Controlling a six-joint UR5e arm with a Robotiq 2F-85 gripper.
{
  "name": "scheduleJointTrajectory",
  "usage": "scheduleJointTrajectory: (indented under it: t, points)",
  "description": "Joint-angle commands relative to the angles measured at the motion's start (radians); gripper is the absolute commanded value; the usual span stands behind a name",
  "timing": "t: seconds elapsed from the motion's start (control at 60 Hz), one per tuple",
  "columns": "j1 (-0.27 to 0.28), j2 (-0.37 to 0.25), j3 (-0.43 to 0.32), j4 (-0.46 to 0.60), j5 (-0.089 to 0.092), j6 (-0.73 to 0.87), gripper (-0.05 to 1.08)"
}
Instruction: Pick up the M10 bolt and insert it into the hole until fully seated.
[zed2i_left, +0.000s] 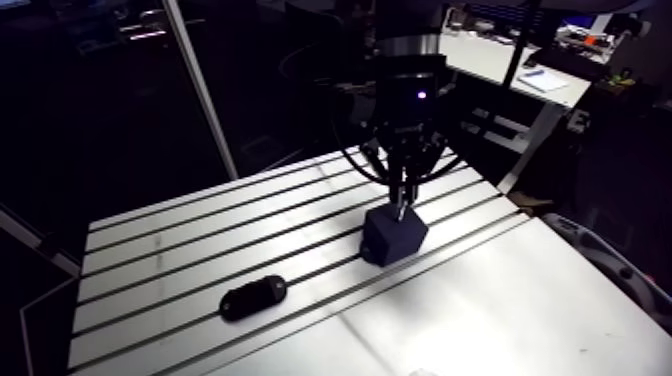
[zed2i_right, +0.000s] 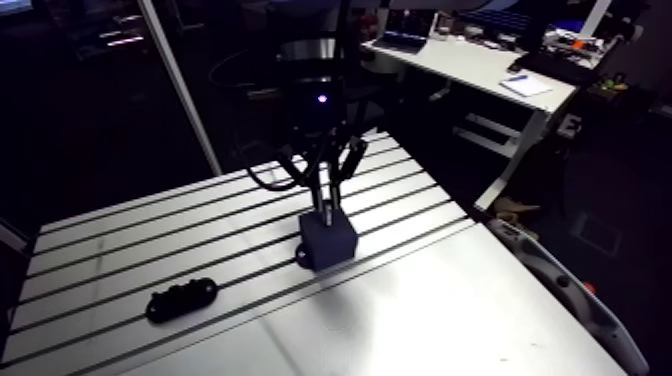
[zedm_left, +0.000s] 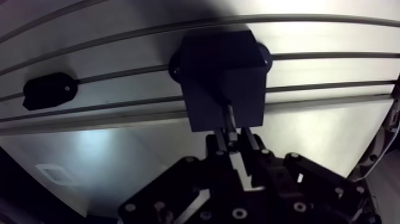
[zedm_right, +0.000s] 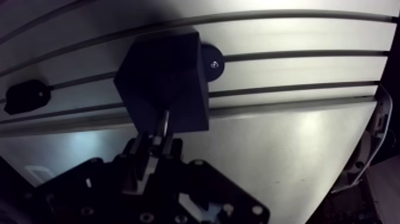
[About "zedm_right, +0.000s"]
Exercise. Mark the dark blue-grey block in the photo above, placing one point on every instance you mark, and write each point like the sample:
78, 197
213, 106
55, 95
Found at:
162, 81

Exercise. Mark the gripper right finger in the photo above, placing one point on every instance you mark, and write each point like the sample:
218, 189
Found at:
200, 184

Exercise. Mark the black oval holder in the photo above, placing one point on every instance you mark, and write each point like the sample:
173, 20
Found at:
26, 96

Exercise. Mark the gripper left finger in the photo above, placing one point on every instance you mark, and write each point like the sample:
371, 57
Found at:
93, 187

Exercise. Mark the pale holed curved strip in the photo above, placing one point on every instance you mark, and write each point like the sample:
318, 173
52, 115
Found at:
373, 137

